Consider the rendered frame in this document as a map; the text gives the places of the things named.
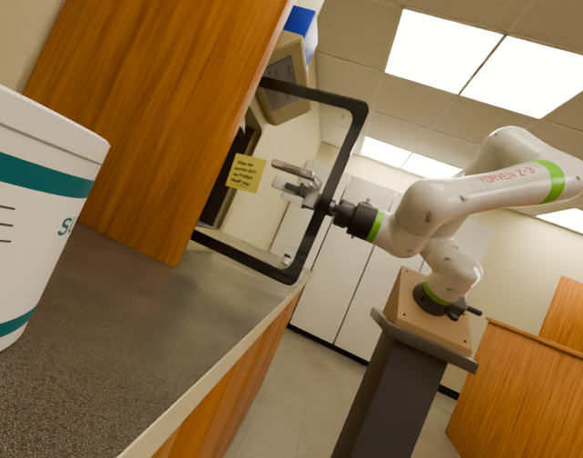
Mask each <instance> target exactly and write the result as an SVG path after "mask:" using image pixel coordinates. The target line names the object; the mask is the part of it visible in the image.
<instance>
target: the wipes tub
mask: <svg viewBox="0 0 583 458"><path fill-rule="evenodd" d="M109 148H110V145H109V144H108V142H107V141H106V140H104V139H103V138H102V137H101V136H99V135H98V134H95V133H93V132H92V131H90V130H88V129H86V128H84V127H83V126H81V125H79V124H77V123H75V122H73V121H72V120H70V119H68V118H66V117H64V116H62V115H60V114H58V113H56V112H54V111H52V110H50V109H48V108H46V107H45V106H43V105H40V104H38V103H37V102H35V101H33V100H31V99H29V98H27V97H25V96H23V95H20V94H18V93H17V92H15V91H13V90H11V89H9V88H7V87H5V86H3V85H0V351H2V350H4V349H5V348H6V347H8V346H9V345H10V344H12V343H13V342H15V341H16V340H17V339H18V338H19V337H20V335H21V334H22V332H23V331H24V329H25V327H26V325H27V323H28V321H29V319H30V318H31V316H32V315H33V313H34V311H35V308H36V306H37V304H38V302H39V300H40V298H41V295H42V293H43V291H44V289H45V287H46V285H47V282H48V280H49V278H50V276H51V274H52V272H53V270H54V267H55V265H56V263H57V261H58V259H59V257H60V255H61V252H62V251H63V249H64V246H65V244H66V242H67V239H68V237H69V235H70V233H71V232H72V230H73V228H74V224H75V222H76V220H77V218H78V216H79V214H80V213H81V210H82V208H83V206H84V203H85V201H86V199H87V197H88V195H89V193H90V191H91V189H92V187H93V185H94V181H95V178H96V176H97V174H98V172H99V170H100V168H101V166H102V165H103V162H104V158H105V157H106V155H107V153H108V150H109Z"/></svg>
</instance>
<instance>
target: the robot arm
mask: <svg viewBox="0 0 583 458"><path fill-rule="evenodd" d="M582 193H583V161H581V160H580V159H578V158H576V157H574V156H572V155H569V154H566V153H564V152H561V151H559V150H558V149H555V148H553V147H552V146H550V145H548V144H546V143H544V142H542V141H540V140H539V139H538V138H537V137H535V136H534V135H532V134H531V133H529V132H528V131H526V130H525V129H523V128H520V127H516V126H507V127H503V128H500V129H498V130H496V131H495V132H493V133H492V134H490V135H489V136H488V137H487V139H486V140H485V142H484V143H483V145H482V147H481V148H480V149H479V151H478V153H477V155H476V156H475V158H474V160H473V161H472V163H471V164H470V166H469V168H468V169H467V171H466V172H465V174H464V175H463V176H462V177H455V178H425V179H421V180H419V181H417V182H415V183H413V184H411V185H410V186H409V187H408V188H407V190H406V192H405V193H404V195H403V196H402V198H401V200H400V203H399V205H398V207H397V209H396V211H395V212H394V214H391V213H388V212H386V211H383V210H381V209H379V208H376V207H374V206H372V205H371V204H369V202H370V198H367V200H366V202H358V204H357V206H356V205H355V203H354V202H351V201H349V200H346V199H342V200H341V203H340V205H337V204H336V201H335V200H333V199H332V200H331V204H330V206H329V209H328V211H327V213H326V215H328V216H329V217H332V216H333V215H334V219H333V222H332V223H333V224H334V225H337V226H339V227H340V228H345V227H347V231H346V234H350V235H351V239H353V238H354V237H357V238H360V239H361V240H363V241H366V242H368V243H371V244H374V245H376V246H378V247H379V248H381V249H383V250H384V251H386V252H387V253H389V254H390V255H392V256H394V257H397V258H411V257H413V256H415V255H416V254H420V256H421V257H422V258H423V259H424V261H425V262H426V263H427V264H428V266H429V267H430V268H431V270H432V272H431V273H430V275H429V276H428V277H427V279H426V281H425V282H424V283H419V284H417V285H416V286H415V287H414V289H413V297H414V300H415V302H416V303H417V305H418V306H419V307H420V308H421V309H422V310H423V311H425V312H426V313H428V314H431V315H434V316H443V315H445V314H446V315H447V316H448V317H449V318H450V320H452V321H455V322H456V321H458V320H459V317H460V316H461V315H465V314H464V312H465V311H469V312H471V313H473V314H476V315H478V316H481V315H482V311H480V310H478V309H476V308H474V307H471V306H469V305H468V303H467V302H466V301H464V296H463V295H464V294H465V293H466V292H468V291H469V290H470V289H471V288H472V287H473V286H474V285H476V284H477V283H478V282H479V281H480V280H481V279H482V277H483V274H484V273H483V269H482V266H481V265H480V263H479V262H478V261H477V260H476V259H475V258H474V257H473V256H471V255H470V254H469V253H467V252H466V251H465V250H464V249H463V248H461V247H460V246H459V245H458V244H457V243H456V242H455V241H454V239H453V236H454V234H455V233H456V232H457V231H458V229H459V228H460V227H461V225H462V224H463V223H464V221H465V220H466V219H467V218H468V217H469V215H470V214H475V213H480V212H485V211H490V210H496V209H504V208H516V207H528V206H536V205H543V204H554V203H559V202H564V201H567V200H570V199H573V198H575V197H577V196H578V195H580V194H582Z"/></svg>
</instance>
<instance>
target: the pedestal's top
mask: <svg viewBox="0 0 583 458"><path fill-rule="evenodd" d="M370 316H371V317H372V318H373V320H374V321H375V322H376V323H377V324H378V326H379V327H380V328H381V329H382V331H383V332H384V333H385V334H386V335H388V336H390V337H392V338H394V339H397V340H399V341H401V342H403V343H406V344H408V345H410V346H412V347H415V348H417V349H419V350H421V351H423V352H425V353H428V354H430V355H433V356H435V357H437V358H439V359H441V360H443V361H445V362H447V363H451V364H453V365H455V366H457V367H459V368H461V369H463V370H465V371H467V372H470V373H473V374H475V373H476V372H477V369H478V367H479V364H478V363H477V362H475V361H474V360H472V359H471V358H469V357H468V356H466V355H463V354H461V353H458V352H455V351H453V350H451V349H450V348H447V347H445V346H443V345H441V344H438V343H435V342H433V341H431V340H429V339H427V338H425V337H422V336H420V335H418V334H415V333H413V332H411V331H409V330H406V329H404V328H402V327H400V326H398V325H396V324H394V323H393V322H392V321H391V320H390V319H389V318H388V317H387V316H386V315H385V314H384V313H383V311H381V310H379V309H377V308H374V307H372V309H371V313H370Z"/></svg>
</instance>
